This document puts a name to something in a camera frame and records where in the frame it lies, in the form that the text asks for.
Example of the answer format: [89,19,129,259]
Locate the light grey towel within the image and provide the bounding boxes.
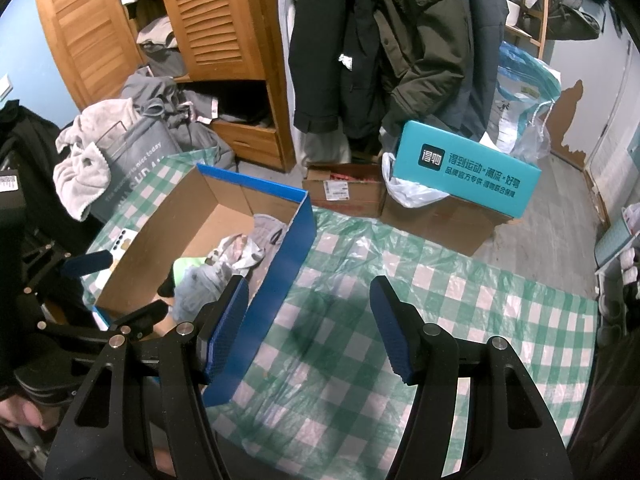
[52,97,146,222]

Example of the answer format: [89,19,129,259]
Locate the teal printed box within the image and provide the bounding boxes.
[392,120,542,219]

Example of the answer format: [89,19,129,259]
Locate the blue translucent plastic bag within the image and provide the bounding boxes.
[495,40,563,153]

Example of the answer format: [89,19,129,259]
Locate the wooden drawer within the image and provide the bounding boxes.
[210,120,281,166]

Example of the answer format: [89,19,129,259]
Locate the long grey sock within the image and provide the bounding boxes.
[245,212,291,286]

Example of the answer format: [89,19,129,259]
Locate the white smartphone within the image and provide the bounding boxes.
[111,227,138,266]

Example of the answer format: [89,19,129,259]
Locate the light green plastic bag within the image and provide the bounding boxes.
[172,256,208,286]

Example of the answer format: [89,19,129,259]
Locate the wooden ladder rack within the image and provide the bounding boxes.
[505,0,551,61]

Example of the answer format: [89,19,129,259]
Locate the rows of shoes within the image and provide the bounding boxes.
[617,245,640,286]

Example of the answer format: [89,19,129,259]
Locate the grey clothes on wardrobe shelf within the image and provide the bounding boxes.
[112,0,188,78]

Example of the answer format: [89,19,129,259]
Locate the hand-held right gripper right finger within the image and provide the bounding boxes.
[370,276,573,480]

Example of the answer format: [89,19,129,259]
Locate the clear plastic bag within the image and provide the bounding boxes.
[510,100,553,163]

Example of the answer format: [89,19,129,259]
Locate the person's left hand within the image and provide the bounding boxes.
[0,394,48,432]

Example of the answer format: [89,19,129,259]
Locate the grey hoodie pile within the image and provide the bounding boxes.
[120,67,236,171]

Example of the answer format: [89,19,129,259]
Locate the white plastic bag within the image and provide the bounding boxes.
[381,151,451,209]

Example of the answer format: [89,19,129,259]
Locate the wooden louvered door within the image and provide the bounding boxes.
[152,0,268,83]
[32,0,143,111]

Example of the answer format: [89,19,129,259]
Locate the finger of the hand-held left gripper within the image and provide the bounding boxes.
[22,250,114,296]
[107,302,168,343]

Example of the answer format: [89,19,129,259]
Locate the shoe rack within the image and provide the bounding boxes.
[595,200,640,331]

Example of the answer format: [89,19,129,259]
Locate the white door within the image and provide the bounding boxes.
[585,10,640,181]

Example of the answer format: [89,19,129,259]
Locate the large brown cardboard box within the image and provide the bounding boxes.
[380,187,513,257]

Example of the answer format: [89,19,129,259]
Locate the black jacket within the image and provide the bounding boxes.
[0,102,101,281]

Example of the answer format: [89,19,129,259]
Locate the grey printed tote bag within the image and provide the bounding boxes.
[92,117,183,223]

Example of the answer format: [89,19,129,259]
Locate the small brown cardboard box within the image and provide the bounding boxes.
[302,162,386,218]

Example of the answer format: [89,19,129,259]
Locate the dark navy coat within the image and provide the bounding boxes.
[447,0,508,136]

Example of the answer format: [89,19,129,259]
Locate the green checkered tablecloth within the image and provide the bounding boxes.
[82,145,601,480]

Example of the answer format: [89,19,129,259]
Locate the white printed cloth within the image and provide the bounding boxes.
[207,232,266,271]

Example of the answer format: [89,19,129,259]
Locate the blue grey cloth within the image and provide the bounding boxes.
[175,262,236,321]

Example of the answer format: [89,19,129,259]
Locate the olive green jacket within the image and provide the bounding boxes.
[372,0,476,136]

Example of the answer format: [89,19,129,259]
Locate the cardboard box with blue rim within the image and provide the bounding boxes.
[92,162,316,408]

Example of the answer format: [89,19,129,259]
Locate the wooden wardrobe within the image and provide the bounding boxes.
[32,0,298,173]

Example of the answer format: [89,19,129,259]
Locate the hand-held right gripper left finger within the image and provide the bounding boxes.
[45,275,249,480]

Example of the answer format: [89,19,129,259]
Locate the black coat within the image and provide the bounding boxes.
[289,0,396,133]

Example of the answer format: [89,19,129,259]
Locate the grey hanging bag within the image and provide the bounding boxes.
[532,0,601,41]

